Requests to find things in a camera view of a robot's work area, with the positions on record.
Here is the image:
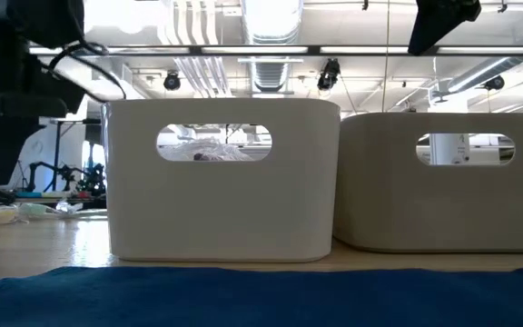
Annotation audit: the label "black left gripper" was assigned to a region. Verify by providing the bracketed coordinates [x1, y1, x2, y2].
[0, 45, 88, 185]

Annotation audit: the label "dark toothbrush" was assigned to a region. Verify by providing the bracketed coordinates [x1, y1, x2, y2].
[164, 138, 256, 163]

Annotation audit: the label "black stand pole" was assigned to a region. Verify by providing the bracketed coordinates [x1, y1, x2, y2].
[50, 118, 102, 192]

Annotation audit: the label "black ceiling spotlight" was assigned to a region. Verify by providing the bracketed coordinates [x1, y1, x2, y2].
[316, 57, 342, 92]
[483, 74, 507, 92]
[163, 70, 183, 92]

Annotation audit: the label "green toothbrush in wrapper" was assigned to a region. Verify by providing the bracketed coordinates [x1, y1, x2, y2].
[18, 202, 61, 220]

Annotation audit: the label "white pillar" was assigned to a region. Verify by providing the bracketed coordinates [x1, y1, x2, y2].
[429, 134, 471, 165]

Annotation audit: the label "grey plastic bin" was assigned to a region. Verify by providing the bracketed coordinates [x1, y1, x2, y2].
[332, 112, 523, 253]

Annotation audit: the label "white ceiling pipes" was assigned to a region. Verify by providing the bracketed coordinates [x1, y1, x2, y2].
[173, 0, 236, 100]

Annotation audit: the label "white plastic bin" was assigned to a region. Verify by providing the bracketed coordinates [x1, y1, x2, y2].
[101, 97, 341, 263]

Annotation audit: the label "blue cloth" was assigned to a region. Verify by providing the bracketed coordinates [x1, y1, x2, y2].
[0, 265, 523, 327]

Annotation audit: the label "thin hanging cable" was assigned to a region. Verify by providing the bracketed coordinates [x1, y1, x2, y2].
[381, 0, 390, 114]

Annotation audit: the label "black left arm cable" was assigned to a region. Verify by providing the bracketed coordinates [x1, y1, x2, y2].
[45, 41, 127, 102]

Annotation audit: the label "black overhead frame beam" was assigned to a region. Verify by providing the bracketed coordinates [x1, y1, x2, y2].
[27, 44, 523, 57]

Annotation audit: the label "silver ceiling duct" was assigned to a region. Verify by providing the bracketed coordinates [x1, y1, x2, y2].
[241, 0, 306, 46]

